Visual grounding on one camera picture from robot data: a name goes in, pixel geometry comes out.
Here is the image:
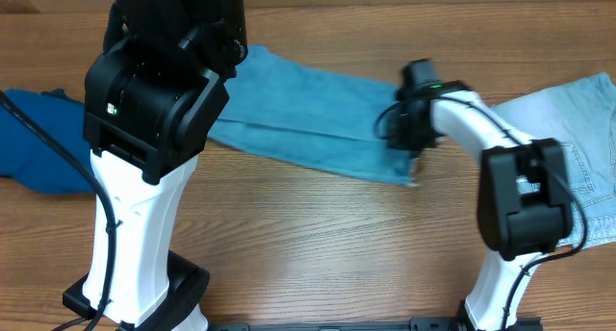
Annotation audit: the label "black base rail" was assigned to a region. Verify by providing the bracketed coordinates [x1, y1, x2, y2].
[208, 317, 474, 331]

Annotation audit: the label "medium blue denim jeans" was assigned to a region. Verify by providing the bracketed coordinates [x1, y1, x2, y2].
[208, 45, 415, 186]

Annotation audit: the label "dark blue folded cloth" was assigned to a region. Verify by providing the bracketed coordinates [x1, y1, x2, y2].
[1, 89, 93, 194]

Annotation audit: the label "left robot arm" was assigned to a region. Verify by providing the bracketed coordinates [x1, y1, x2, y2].
[63, 0, 248, 330]

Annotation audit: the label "light washed denim jeans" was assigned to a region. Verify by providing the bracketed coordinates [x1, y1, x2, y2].
[494, 72, 615, 248]

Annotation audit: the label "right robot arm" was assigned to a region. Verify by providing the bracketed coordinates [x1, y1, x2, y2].
[374, 59, 575, 330]

